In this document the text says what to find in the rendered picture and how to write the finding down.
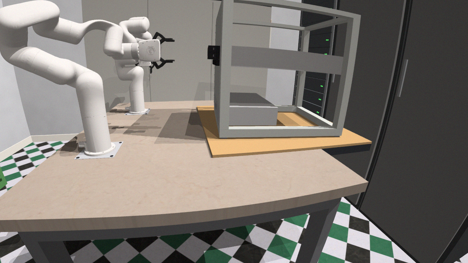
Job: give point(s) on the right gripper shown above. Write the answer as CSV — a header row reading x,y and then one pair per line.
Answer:
x,y
151,50

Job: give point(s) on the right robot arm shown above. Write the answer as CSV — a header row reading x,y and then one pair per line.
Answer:
x,y
43,16

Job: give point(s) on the flat orange board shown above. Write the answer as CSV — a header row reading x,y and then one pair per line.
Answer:
x,y
243,146

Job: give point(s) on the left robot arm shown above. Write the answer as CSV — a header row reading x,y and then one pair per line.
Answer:
x,y
137,26

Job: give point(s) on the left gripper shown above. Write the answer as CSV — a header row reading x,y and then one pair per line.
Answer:
x,y
144,63

